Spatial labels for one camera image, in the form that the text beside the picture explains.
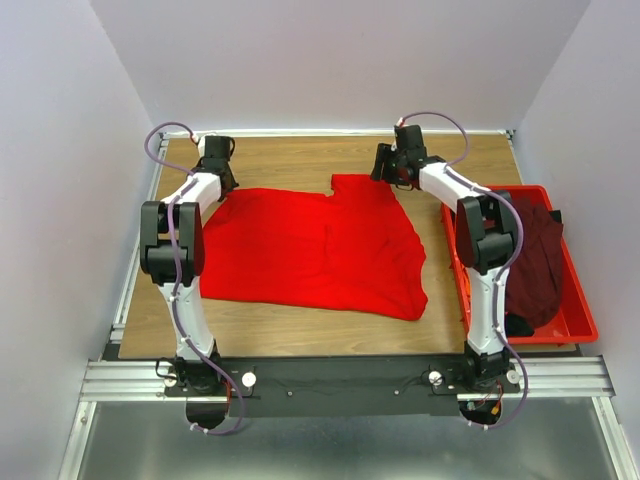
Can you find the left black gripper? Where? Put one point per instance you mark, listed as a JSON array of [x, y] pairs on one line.
[[234, 184]]

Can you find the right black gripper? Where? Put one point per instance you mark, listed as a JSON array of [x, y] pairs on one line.
[[383, 155]]

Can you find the red t shirt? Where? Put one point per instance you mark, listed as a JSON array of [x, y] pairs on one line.
[[352, 250]]

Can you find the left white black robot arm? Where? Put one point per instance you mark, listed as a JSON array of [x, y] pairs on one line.
[[172, 254]]

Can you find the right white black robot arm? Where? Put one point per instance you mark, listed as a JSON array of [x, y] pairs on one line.
[[489, 237]]

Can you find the orange t shirt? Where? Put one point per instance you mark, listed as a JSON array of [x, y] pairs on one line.
[[466, 287]]

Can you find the maroon t shirt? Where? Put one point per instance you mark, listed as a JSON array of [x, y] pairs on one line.
[[535, 260]]

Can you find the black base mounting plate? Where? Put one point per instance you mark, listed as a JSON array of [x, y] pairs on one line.
[[338, 386]]

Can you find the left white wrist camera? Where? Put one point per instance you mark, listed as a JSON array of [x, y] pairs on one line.
[[200, 142]]

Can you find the aluminium frame rail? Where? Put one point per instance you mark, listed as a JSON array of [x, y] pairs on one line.
[[87, 406]]

